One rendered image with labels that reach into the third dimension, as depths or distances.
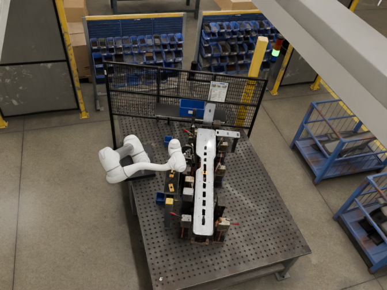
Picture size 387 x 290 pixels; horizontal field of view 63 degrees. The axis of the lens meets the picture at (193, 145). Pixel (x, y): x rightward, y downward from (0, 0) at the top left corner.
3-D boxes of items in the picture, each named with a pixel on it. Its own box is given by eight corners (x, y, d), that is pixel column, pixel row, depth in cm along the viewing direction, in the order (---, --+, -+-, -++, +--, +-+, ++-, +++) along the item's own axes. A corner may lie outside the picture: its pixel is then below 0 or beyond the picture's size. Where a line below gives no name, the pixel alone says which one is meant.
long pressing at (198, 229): (216, 236, 287) (216, 235, 286) (191, 234, 287) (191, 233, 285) (215, 130, 381) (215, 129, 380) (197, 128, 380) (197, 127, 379)
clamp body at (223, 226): (225, 244, 314) (232, 226, 288) (211, 243, 314) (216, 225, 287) (225, 234, 321) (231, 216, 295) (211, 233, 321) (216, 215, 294)
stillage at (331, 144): (351, 136, 546) (379, 93, 476) (380, 172, 495) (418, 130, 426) (289, 146, 515) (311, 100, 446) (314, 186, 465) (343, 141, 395)
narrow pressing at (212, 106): (211, 125, 384) (215, 104, 359) (202, 124, 383) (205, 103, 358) (211, 125, 384) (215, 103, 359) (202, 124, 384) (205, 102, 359)
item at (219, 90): (224, 102, 393) (229, 82, 370) (207, 100, 392) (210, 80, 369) (224, 102, 394) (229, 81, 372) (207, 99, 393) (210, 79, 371)
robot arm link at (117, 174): (126, 179, 272) (120, 165, 271) (108, 188, 273) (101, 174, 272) (130, 175, 285) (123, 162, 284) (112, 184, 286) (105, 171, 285)
